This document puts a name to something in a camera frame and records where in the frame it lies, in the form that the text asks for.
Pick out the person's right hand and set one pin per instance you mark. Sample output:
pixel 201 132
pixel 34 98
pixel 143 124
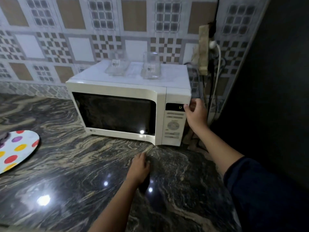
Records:
pixel 198 115

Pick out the person's left hand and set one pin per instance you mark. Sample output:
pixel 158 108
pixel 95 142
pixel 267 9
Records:
pixel 138 170

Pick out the clear plastic container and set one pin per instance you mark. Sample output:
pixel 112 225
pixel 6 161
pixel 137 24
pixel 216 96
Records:
pixel 117 67
pixel 150 70

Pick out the white microwave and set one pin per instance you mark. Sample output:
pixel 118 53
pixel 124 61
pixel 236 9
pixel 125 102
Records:
pixel 116 86

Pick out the silver refrigerator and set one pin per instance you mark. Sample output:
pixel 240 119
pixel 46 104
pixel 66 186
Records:
pixel 277 82

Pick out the white polka dot plate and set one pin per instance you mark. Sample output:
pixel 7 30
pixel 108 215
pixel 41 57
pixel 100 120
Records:
pixel 21 152

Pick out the person's left forearm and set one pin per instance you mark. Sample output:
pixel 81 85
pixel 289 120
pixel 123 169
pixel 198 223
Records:
pixel 113 210

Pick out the person's right forearm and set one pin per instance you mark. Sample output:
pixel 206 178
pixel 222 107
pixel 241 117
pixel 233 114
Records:
pixel 217 149

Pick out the beige power strip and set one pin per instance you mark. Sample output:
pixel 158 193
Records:
pixel 204 50

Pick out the dark blue shirt sleeve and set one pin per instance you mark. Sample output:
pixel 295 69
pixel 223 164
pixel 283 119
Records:
pixel 265 198

